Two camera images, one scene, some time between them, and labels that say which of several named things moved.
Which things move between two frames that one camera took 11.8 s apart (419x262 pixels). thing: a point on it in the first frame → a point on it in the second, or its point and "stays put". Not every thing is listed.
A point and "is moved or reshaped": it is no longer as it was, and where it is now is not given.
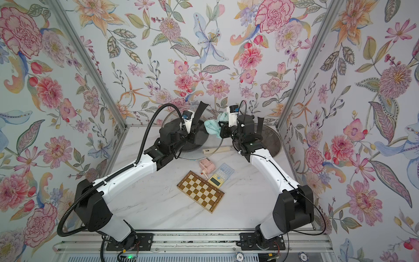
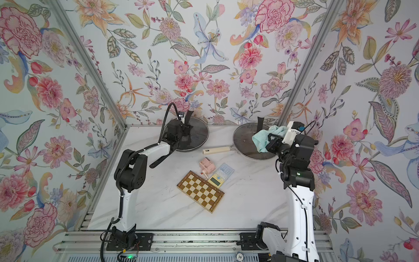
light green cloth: x=213 y=126 → x=260 y=138
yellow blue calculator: x=219 y=176 stays put
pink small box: x=207 y=166 stays put
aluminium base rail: x=88 y=246 stays put
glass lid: x=203 y=144 is moved or reshaped
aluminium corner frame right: x=327 y=20 stays put
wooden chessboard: x=204 y=193 stays put
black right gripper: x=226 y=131 → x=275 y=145
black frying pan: x=191 y=141 stays put
